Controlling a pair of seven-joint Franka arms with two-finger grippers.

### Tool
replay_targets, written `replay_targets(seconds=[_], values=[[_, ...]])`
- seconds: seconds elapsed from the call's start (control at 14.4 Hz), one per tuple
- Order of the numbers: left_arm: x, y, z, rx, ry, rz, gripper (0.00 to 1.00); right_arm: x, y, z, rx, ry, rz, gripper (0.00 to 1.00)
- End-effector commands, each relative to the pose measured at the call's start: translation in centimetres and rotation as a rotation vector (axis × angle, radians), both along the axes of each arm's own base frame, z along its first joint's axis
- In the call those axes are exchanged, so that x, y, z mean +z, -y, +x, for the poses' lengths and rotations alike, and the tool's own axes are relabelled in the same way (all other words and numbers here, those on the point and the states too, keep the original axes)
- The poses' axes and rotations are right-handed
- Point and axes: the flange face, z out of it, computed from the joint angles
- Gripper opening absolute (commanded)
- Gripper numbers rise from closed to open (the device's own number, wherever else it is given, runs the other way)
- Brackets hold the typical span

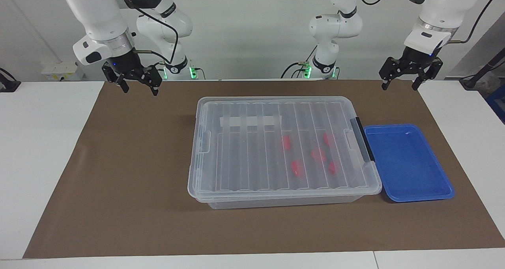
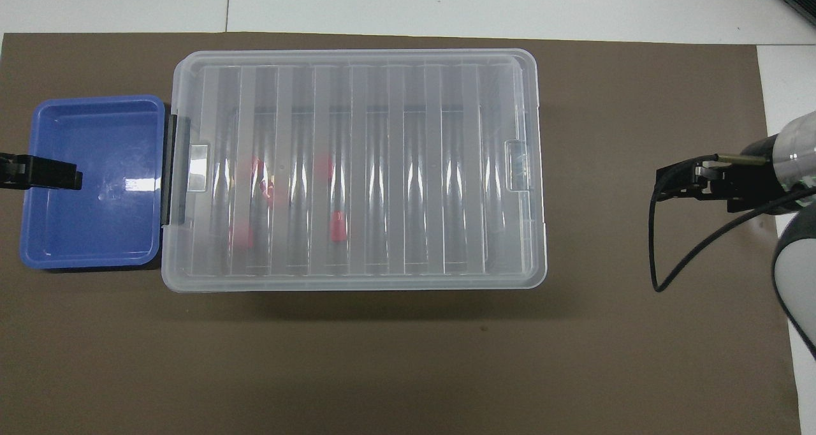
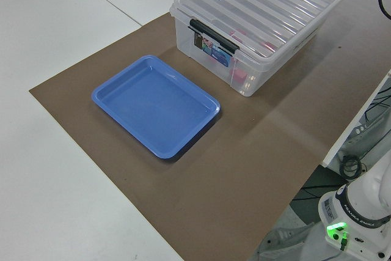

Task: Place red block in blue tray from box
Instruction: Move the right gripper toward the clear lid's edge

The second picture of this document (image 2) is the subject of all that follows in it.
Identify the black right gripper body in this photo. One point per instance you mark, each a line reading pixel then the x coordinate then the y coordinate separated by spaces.
pixel 752 186

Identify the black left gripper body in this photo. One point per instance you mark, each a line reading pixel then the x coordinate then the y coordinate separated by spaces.
pixel 9 172

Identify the red block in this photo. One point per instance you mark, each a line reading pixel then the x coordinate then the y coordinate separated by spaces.
pixel 324 165
pixel 338 226
pixel 242 235
pixel 254 168
pixel 275 196

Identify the clear ribbed box lid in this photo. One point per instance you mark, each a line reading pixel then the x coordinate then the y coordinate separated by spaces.
pixel 395 167

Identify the blue plastic tray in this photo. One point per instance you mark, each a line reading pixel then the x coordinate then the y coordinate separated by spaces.
pixel 95 231

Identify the clear plastic storage box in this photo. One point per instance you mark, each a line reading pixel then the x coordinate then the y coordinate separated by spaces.
pixel 171 282

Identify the brown table mat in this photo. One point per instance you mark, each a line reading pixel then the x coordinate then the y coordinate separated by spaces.
pixel 408 358

